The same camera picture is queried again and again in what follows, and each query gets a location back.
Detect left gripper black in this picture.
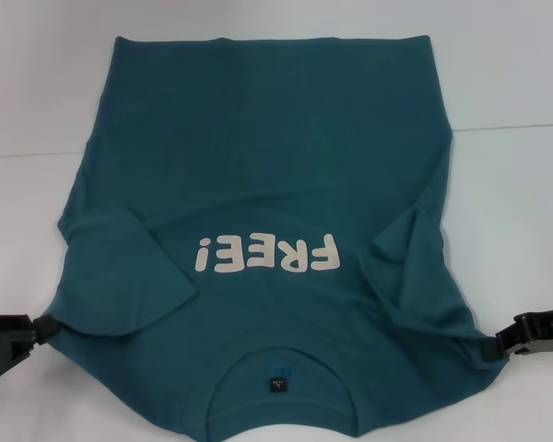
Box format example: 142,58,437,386
0,308,60,395

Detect teal T-shirt with FREE print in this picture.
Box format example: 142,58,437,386
43,34,512,438

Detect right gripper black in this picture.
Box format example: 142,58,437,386
481,306,553,364

